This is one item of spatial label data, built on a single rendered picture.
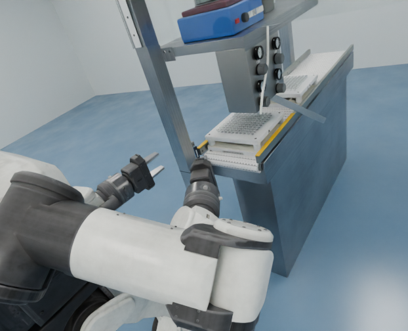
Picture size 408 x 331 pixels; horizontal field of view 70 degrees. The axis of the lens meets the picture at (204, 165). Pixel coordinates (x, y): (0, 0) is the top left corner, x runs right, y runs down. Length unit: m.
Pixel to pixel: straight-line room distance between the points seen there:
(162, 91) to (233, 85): 0.26
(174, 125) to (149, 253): 0.80
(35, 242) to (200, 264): 0.20
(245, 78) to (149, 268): 0.68
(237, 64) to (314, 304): 1.21
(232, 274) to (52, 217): 0.22
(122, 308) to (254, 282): 0.50
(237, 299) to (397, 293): 1.41
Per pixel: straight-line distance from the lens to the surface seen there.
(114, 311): 0.80
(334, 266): 1.79
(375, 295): 1.71
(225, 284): 0.36
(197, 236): 0.33
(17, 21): 6.53
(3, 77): 6.18
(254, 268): 0.36
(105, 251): 0.35
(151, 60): 1.03
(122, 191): 0.85
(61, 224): 0.39
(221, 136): 1.15
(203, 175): 0.72
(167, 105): 1.07
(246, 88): 0.91
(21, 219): 0.42
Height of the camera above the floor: 1.41
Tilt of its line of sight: 31 degrees down
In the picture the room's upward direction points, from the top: 17 degrees counter-clockwise
